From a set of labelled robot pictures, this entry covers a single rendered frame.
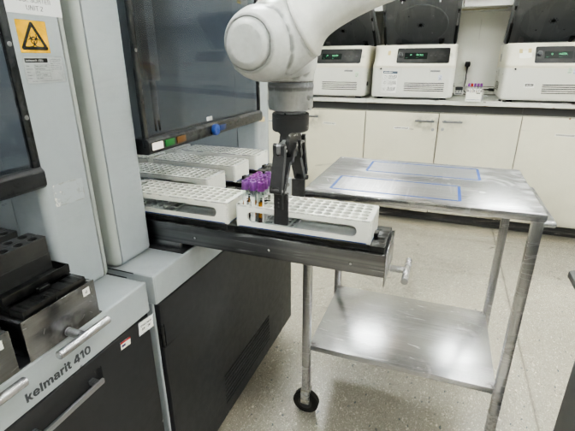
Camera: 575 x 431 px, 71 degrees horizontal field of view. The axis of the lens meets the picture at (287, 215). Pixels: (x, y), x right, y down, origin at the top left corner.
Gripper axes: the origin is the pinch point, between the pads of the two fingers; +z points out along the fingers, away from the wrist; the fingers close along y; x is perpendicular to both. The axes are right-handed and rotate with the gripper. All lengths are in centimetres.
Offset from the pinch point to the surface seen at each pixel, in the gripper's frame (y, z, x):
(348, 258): -6.8, 6.9, -14.9
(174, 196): -4.7, -0.6, 26.8
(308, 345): 25, 56, 3
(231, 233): -6.7, 5.6, 11.2
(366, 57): 234, -31, 28
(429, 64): 230, -27, -16
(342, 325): 41, 58, -5
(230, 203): -3.3, 0.0, 12.9
